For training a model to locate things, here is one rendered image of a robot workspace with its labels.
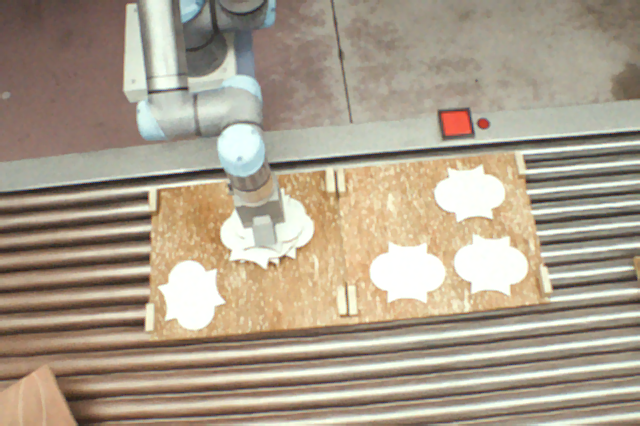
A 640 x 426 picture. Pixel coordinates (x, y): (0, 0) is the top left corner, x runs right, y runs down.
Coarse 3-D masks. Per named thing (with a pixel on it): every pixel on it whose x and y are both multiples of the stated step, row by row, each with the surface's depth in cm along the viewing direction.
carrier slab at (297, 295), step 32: (160, 192) 148; (192, 192) 147; (224, 192) 147; (288, 192) 146; (320, 192) 145; (160, 224) 145; (192, 224) 144; (320, 224) 142; (160, 256) 141; (192, 256) 141; (224, 256) 140; (320, 256) 139; (224, 288) 137; (256, 288) 137; (288, 288) 136; (320, 288) 136; (160, 320) 135; (224, 320) 135; (256, 320) 134; (288, 320) 134; (320, 320) 133
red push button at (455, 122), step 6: (444, 114) 152; (450, 114) 152; (456, 114) 152; (462, 114) 152; (444, 120) 151; (450, 120) 151; (456, 120) 151; (462, 120) 151; (444, 126) 151; (450, 126) 150; (456, 126) 150; (462, 126) 150; (468, 126) 150; (444, 132) 150; (450, 132) 150; (456, 132) 150; (462, 132) 150; (468, 132) 150
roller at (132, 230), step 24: (528, 192) 143; (552, 192) 143; (576, 192) 143; (600, 192) 143; (624, 192) 144; (0, 240) 148; (24, 240) 148; (48, 240) 147; (72, 240) 147; (96, 240) 148; (120, 240) 148
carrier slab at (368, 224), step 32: (448, 160) 146; (480, 160) 146; (512, 160) 145; (352, 192) 145; (384, 192) 144; (416, 192) 143; (512, 192) 142; (352, 224) 141; (384, 224) 141; (416, 224) 140; (448, 224) 140; (480, 224) 139; (512, 224) 139; (352, 256) 138; (448, 256) 137; (448, 288) 134; (512, 288) 133; (352, 320) 133; (384, 320) 132
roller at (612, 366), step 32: (352, 384) 130; (384, 384) 129; (416, 384) 128; (448, 384) 127; (480, 384) 127; (512, 384) 127; (544, 384) 127; (96, 416) 130; (128, 416) 130; (160, 416) 130
